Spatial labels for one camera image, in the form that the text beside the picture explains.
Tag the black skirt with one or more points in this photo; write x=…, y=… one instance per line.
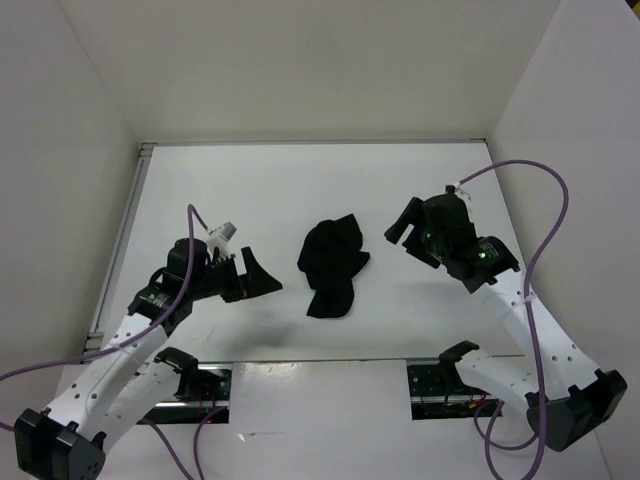
x=331, y=256

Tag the base mounting plate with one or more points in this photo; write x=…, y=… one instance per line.
x=209, y=393
x=432, y=398

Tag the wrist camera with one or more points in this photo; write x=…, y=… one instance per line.
x=220, y=237
x=447, y=216

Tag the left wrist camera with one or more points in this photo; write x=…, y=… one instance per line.
x=220, y=237

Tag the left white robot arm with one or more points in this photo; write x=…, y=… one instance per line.
x=71, y=437

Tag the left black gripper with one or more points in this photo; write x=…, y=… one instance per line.
x=255, y=282

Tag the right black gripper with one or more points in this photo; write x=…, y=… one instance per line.
x=412, y=213

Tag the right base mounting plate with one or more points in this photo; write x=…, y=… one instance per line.
x=432, y=398

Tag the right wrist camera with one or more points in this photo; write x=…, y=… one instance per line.
x=447, y=216

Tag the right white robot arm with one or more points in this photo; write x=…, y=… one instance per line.
x=567, y=395

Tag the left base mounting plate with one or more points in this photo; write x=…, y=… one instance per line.
x=209, y=393

